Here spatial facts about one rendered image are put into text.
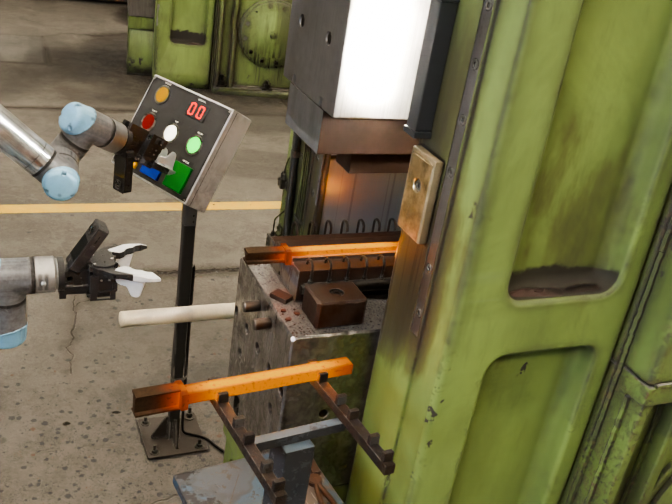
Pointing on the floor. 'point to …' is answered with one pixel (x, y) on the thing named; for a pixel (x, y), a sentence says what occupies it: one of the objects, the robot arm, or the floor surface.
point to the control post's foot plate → (157, 428)
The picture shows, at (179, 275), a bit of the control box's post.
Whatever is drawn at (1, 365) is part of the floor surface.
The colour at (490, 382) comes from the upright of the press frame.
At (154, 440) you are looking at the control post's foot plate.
